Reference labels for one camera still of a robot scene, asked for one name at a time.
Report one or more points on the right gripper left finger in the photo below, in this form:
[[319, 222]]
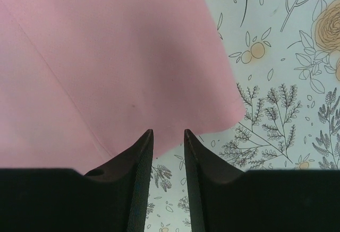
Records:
[[120, 194]]

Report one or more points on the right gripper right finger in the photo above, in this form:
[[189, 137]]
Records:
[[209, 180]]

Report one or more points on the pink t shirt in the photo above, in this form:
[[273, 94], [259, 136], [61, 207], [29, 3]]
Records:
[[82, 80]]

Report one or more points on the floral table cloth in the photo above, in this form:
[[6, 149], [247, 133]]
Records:
[[285, 57]]

